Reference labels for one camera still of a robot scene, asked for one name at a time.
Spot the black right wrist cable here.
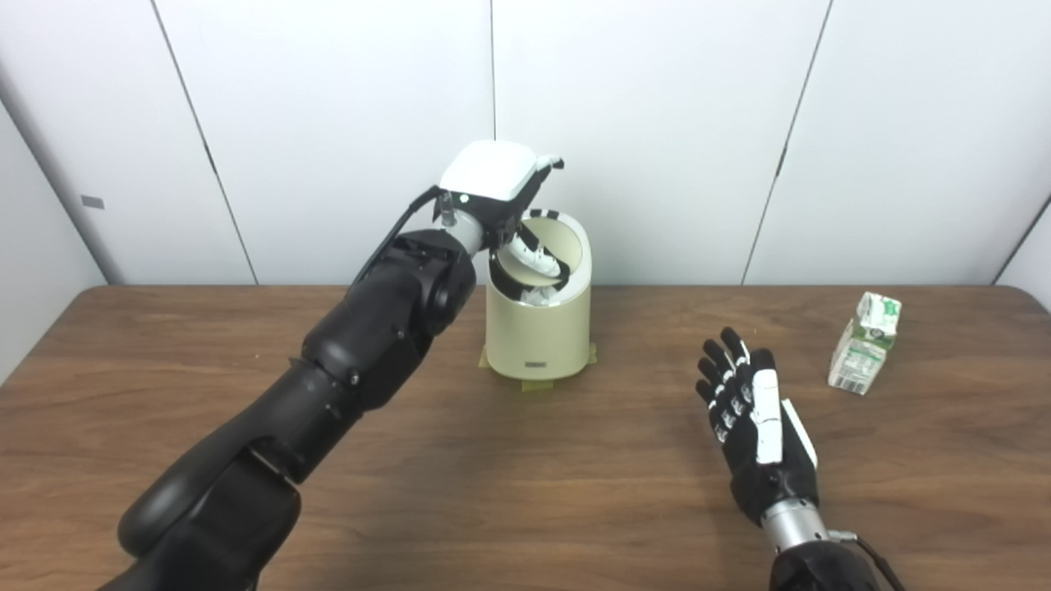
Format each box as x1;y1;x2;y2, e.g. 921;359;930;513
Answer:
825;529;908;591

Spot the cream-colored bin body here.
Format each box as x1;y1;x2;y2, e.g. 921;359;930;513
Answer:
484;209;593;381

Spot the cream round bin lid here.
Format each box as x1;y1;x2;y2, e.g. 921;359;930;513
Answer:
497;218;584;288

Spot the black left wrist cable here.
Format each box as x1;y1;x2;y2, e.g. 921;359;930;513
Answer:
353;187;457;288

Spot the white green milk carton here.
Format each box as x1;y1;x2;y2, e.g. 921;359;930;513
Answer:
828;292;902;396

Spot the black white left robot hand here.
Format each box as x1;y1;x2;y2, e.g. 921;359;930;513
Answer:
438;140;573;306

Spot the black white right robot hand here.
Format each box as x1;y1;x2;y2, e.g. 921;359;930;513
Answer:
695;328;819;526

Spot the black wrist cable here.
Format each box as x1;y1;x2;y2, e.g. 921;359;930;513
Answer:
353;187;457;288
825;529;908;591

